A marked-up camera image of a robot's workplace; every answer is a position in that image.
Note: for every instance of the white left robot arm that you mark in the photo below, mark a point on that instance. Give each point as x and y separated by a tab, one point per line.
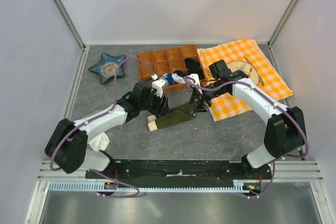
67	146

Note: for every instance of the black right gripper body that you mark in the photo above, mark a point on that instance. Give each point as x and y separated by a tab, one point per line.
207	96

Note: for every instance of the black white rolled underwear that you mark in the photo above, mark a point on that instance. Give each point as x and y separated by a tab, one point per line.
179	76

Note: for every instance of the white underwear pile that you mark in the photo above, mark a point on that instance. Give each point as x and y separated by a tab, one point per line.
100	142

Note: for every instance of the aluminium right frame post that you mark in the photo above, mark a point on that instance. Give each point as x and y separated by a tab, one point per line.
283	20

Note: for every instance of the blue white rolled underwear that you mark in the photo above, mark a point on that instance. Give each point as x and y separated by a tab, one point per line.
168	77

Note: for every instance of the aluminium left frame post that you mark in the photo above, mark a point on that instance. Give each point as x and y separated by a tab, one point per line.
69	23

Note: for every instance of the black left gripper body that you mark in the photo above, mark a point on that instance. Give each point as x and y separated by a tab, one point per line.
153	104

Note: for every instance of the olive green underwear cream waistband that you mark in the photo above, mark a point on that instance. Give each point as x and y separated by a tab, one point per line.
177	115

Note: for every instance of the brass knife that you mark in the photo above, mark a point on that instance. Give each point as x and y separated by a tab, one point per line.
252	73

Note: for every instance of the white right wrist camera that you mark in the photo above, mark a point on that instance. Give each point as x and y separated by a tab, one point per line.
194	82

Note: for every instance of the blue star shaped dish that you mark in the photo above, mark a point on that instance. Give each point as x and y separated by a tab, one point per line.
107	67

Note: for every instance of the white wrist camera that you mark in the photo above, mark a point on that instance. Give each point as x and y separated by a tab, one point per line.
159	86
194	82

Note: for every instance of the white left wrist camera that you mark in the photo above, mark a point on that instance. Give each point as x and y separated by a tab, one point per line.
159	86

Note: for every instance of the orange checkered cloth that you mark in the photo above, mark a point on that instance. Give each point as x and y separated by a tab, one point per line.
226	105

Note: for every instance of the light blue cable duct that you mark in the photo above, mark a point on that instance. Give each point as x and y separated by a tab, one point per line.
103	187

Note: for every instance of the orange compartment organizer box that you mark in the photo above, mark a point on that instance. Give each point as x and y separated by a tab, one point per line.
166	60

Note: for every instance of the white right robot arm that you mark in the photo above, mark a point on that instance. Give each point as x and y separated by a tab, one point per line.
285	127

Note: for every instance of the aluminium frame post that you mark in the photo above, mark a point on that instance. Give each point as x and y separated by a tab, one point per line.
283	20
69	23

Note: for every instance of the beige decorated plate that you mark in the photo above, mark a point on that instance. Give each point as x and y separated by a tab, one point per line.
236	65

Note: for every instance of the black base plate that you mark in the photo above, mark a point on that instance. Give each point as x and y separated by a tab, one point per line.
144	172

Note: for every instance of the brass fork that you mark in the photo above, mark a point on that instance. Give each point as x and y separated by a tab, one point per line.
207	72

